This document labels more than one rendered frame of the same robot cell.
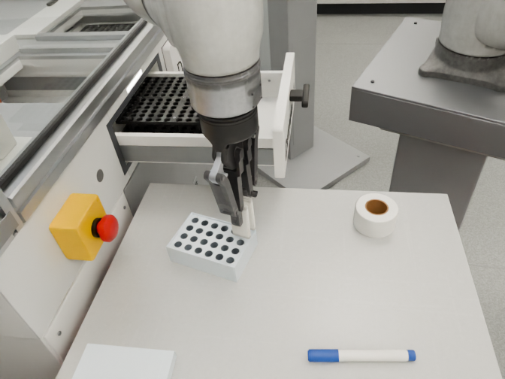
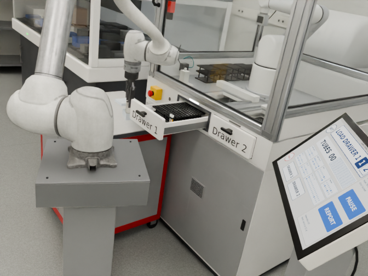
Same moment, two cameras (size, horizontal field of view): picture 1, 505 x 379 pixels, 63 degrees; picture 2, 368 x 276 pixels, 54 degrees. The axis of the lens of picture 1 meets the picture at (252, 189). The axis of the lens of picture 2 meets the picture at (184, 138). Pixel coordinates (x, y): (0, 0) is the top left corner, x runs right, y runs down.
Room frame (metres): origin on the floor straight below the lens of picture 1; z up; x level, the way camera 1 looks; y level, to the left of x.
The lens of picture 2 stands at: (1.86, -1.29, 1.55)
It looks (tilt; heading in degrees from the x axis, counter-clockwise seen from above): 24 degrees down; 127
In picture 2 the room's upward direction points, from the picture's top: 9 degrees clockwise
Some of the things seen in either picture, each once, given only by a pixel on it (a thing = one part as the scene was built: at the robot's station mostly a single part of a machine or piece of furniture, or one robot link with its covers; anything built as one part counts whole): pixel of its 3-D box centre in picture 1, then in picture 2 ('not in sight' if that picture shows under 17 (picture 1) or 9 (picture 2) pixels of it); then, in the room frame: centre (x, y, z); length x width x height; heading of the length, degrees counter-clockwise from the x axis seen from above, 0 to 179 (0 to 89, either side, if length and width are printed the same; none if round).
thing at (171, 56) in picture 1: (185, 44); (230, 136); (1.07, 0.13, 0.87); 0.29 x 0.02 x 0.11; 168
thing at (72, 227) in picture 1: (84, 226); (155, 92); (0.43, 0.25, 0.88); 0.07 x 0.05 x 0.07; 168
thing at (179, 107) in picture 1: (187, 111); (178, 115); (0.74, 0.12, 0.87); 0.22 x 0.18 x 0.06; 78
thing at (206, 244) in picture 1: (213, 245); (134, 114); (0.45, 0.07, 0.78); 0.12 x 0.08 x 0.04; 63
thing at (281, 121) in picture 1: (285, 110); (146, 118); (0.70, -0.08, 0.87); 0.29 x 0.02 x 0.11; 168
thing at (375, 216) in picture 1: (375, 215); not in sight; (0.48, -0.21, 0.78); 0.07 x 0.07 x 0.04
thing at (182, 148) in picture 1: (183, 113); (179, 115); (0.74, 0.12, 0.86); 0.40 x 0.26 x 0.06; 78
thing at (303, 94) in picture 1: (299, 95); (142, 113); (0.69, -0.11, 0.91); 0.07 x 0.04 x 0.01; 168
